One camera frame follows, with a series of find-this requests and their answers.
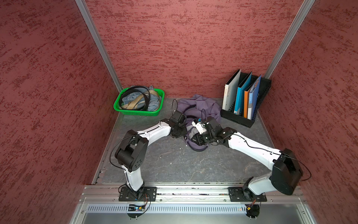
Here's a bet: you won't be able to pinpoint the purple trousers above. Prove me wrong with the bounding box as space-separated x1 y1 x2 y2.
176 94 223 152

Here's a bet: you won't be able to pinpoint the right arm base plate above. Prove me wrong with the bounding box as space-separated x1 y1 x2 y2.
228 187 267 203

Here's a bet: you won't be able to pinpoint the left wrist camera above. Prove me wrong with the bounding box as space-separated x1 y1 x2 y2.
169 110 186 125

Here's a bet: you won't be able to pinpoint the aluminium corner post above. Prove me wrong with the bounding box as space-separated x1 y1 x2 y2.
264 0 315 79
75 0 123 96

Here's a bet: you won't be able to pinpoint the right aluminium corner post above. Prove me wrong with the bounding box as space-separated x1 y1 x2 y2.
264 0 315 79

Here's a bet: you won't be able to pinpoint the teal folder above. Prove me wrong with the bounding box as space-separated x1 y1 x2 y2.
234 72 252 115

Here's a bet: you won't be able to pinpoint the tan belt in basket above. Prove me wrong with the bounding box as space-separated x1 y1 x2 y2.
123 90 158 110

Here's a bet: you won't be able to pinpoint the white folder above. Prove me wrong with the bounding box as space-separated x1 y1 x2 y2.
222 69 241 111

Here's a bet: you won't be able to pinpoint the orange folder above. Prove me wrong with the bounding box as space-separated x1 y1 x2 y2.
243 87 250 119

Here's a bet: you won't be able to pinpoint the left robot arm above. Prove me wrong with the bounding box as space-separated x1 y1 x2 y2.
115 119 187 192

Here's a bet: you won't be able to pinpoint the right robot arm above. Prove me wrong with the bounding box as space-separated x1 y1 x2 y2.
186 127 304 200

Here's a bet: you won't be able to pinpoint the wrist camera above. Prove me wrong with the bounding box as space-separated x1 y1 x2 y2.
192 119 207 134
169 110 186 125

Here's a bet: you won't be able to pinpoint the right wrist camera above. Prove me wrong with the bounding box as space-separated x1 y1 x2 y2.
192 119 207 134

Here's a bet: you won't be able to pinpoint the left aluminium corner post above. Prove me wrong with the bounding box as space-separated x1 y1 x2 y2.
75 0 123 96

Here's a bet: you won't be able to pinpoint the aluminium front rail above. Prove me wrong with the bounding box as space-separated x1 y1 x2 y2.
71 183 316 224

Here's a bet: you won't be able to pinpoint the green plastic basket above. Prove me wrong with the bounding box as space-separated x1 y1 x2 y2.
113 86 165 116

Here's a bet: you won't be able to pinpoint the black file rack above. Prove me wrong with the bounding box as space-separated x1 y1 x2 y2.
221 71 271 128

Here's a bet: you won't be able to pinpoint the blue folder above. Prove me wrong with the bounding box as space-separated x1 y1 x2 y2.
248 76 262 120

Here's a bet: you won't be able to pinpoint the black belt in basket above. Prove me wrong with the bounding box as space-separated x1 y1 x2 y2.
118 85 151 111

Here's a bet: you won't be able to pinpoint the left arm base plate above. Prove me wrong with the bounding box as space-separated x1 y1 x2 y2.
118 186 157 202

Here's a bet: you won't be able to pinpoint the grey clothes in basket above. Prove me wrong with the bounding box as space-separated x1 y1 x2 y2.
121 85 161 112

